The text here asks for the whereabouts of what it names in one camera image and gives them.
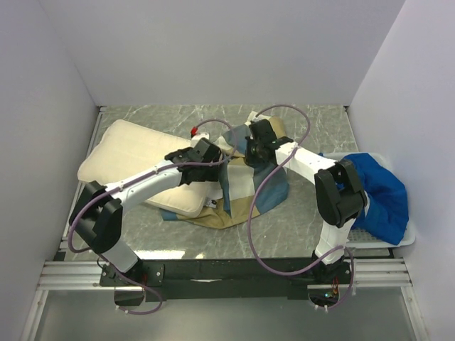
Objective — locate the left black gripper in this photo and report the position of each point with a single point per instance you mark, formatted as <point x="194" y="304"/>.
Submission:
<point x="210" y="173"/>

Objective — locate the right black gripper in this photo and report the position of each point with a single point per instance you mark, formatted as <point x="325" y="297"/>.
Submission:
<point x="249" y="158"/>

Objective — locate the blue beige patchwork pillowcase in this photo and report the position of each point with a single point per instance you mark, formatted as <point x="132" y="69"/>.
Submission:
<point x="228" y="202"/>

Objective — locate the cream white pillow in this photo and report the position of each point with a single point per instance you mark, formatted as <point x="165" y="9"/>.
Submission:
<point x="126" y="149"/>

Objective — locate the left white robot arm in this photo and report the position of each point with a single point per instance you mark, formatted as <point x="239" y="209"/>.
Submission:
<point x="96" y="220"/>

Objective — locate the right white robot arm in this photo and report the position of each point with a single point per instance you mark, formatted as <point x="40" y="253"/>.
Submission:
<point x="340" y="196"/>

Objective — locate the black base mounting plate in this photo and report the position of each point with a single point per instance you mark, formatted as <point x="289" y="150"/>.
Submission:
<point x="233" y="278"/>

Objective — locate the white plastic basket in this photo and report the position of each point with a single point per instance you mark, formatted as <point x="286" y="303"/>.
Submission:
<point x="384" y="238"/>

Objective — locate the blue cloth in basket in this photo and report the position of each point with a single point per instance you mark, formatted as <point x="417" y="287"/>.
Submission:
<point x="384" y="195"/>

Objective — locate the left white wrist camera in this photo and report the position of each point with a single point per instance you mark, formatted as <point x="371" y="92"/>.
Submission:
<point x="196" y="136"/>

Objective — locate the aluminium rail frame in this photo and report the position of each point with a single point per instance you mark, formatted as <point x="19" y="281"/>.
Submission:
<point x="85" y="275"/>

